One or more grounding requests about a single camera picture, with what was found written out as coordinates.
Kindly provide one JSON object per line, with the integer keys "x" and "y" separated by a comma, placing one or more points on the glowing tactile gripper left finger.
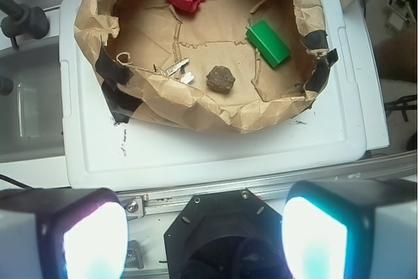
{"x": 62, "y": 233}

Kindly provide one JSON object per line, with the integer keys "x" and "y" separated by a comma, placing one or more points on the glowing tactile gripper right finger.
{"x": 351, "y": 229}

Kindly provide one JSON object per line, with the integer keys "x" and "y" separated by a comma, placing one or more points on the green rectangular block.
{"x": 268, "y": 43}

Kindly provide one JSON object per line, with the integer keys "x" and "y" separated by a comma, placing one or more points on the white plastic bin lid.
{"x": 140, "y": 155}

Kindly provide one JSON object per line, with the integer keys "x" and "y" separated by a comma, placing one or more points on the clear plastic container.
{"x": 31, "y": 114}

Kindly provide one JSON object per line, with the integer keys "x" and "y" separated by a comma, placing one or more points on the silver metal key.
{"x": 172, "y": 69}

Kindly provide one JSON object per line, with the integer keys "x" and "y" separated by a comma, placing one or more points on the brown rock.
{"x": 220, "y": 79}

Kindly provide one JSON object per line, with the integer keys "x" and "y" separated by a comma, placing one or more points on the brown paper bag tray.
{"x": 123, "y": 39}

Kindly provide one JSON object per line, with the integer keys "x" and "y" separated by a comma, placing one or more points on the aluminium extrusion rail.
{"x": 270, "y": 187}

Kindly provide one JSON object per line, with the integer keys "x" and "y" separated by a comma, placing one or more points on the black octagonal mount plate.
{"x": 231, "y": 234}

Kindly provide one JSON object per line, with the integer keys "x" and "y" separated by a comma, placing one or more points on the black clamp handle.
{"x": 21, "y": 19}

